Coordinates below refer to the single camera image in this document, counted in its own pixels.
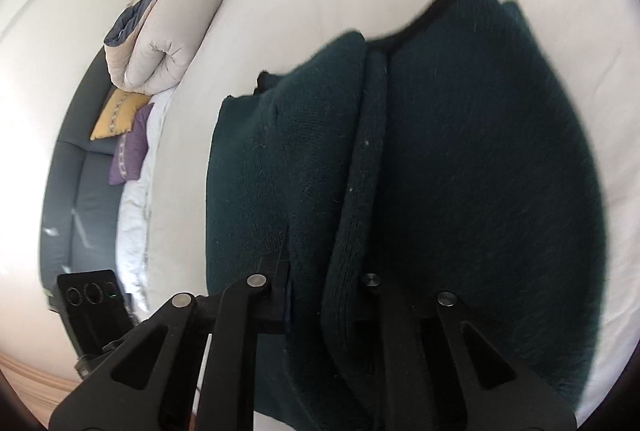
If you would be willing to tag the dark green sweater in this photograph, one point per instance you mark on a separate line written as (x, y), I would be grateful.
(475, 186)

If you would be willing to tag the grey padded headboard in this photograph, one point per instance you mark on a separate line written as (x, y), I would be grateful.
(90, 206)

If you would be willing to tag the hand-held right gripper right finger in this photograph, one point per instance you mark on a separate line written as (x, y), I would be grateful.
(397, 311)

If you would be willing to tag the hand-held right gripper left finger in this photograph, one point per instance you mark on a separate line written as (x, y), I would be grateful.
(235, 311)

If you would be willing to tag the yellow patterned pillow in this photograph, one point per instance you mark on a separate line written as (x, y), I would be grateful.
(119, 116)

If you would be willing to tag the purple patterned pillow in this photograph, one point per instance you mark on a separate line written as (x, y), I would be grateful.
(129, 151)

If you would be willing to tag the folded beige duvet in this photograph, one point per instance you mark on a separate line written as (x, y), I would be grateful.
(170, 41)

